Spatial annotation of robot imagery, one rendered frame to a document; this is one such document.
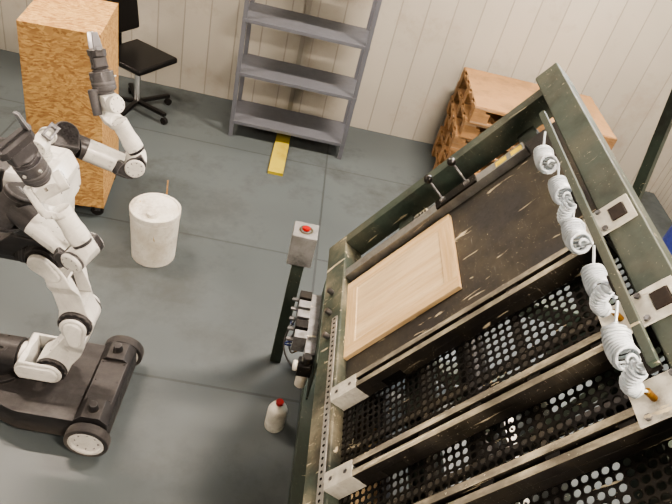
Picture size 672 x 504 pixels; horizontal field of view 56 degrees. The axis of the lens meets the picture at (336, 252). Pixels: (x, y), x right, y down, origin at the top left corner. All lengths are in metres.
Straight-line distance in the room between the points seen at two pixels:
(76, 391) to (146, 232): 1.09
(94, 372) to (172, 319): 0.66
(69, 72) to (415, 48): 2.99
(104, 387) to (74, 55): 1.80
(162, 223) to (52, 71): 1.01
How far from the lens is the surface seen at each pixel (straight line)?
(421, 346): 2.08
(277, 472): 3.19
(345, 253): 2.93
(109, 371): 3.24
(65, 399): 3.19
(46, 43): 3.85
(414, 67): 5.76
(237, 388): 3.44
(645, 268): 1.70
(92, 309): 2.86
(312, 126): 5.50
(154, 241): 3.89
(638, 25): 6.05
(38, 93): 4.00
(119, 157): 2.65
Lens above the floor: 2.71
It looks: 38 degrees down
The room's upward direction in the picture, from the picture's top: 16 degrees clockwise
